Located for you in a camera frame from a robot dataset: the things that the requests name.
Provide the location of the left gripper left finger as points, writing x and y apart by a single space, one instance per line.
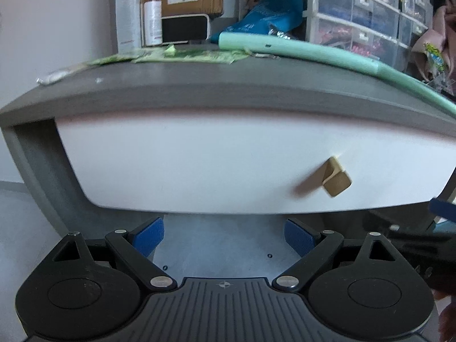
132 250

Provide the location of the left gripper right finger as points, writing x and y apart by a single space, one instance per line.
316 250

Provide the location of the brass drawer knob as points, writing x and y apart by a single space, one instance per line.
335 179

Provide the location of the white drawer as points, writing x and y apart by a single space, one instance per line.
222 162

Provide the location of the clear plastic drawer organizer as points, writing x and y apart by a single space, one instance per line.
382 30

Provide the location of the acrylic cartoon figure stand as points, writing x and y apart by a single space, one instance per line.
438 71

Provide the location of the grey wooden desk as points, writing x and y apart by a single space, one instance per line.
29 127

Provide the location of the green cartoon sachet packet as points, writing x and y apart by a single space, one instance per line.
126 57

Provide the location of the cotton swab packet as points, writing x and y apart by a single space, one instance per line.
58 75

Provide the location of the green label sachet packet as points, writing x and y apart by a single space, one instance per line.
172 55

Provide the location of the torn white wrapper scrap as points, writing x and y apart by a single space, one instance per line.
264 56

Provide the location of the pink cloth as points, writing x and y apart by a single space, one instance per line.
441 36

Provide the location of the mint electric fly swatter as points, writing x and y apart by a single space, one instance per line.
327 55

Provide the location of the clear toner bottle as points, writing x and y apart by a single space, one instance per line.
151 17

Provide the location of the white black smart display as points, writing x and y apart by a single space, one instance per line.
185 28

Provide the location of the blue plastic bag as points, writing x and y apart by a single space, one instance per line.
284 15

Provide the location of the white tall carton box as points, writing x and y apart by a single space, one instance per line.
128 25

